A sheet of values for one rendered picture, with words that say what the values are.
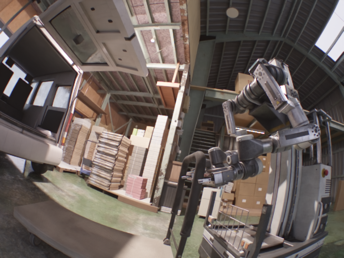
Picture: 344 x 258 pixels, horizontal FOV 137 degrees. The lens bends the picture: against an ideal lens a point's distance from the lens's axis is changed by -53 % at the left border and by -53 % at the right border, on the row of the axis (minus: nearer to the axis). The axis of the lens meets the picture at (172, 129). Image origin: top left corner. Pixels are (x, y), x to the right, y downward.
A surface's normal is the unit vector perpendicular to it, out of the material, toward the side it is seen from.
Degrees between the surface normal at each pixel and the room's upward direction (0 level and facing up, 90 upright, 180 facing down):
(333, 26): 159
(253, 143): 103
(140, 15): 180
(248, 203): 90
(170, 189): 90
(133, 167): 90
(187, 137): 90
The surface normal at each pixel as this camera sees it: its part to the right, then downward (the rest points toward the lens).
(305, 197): -0.97, -0.24
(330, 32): -0.55, 0.80
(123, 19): 0.87, 0.41
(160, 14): -0.22, 0.93
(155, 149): -0.13, -0.33
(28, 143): 0.98, 0.10
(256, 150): -0.14, -0.11
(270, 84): -0.98, 0.13
